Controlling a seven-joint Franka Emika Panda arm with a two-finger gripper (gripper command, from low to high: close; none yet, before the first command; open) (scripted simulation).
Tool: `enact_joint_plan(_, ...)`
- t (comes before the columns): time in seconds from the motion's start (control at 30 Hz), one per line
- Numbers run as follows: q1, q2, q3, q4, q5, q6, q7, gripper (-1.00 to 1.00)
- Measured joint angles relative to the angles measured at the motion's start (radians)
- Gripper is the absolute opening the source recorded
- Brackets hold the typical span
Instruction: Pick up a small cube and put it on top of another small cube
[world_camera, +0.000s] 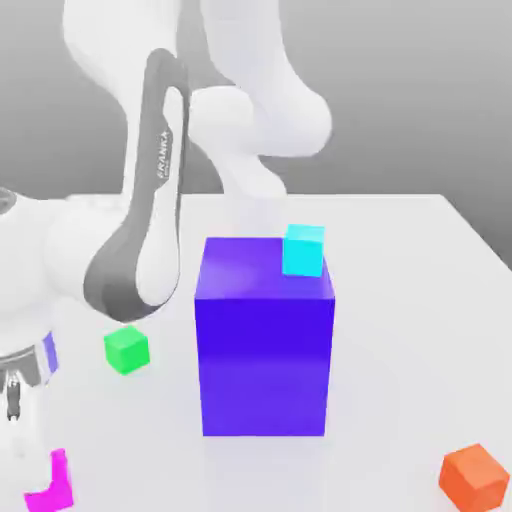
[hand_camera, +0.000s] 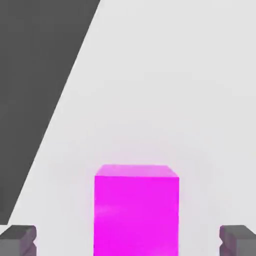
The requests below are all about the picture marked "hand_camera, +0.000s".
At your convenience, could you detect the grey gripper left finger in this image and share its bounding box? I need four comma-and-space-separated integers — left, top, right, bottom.
0, 224, 38, 256

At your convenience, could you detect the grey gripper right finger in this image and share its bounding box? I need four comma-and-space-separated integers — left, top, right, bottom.
219, 224, 256, 256

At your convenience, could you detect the small magenta cube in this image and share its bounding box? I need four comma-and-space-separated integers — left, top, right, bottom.
93, 164, 180, 256

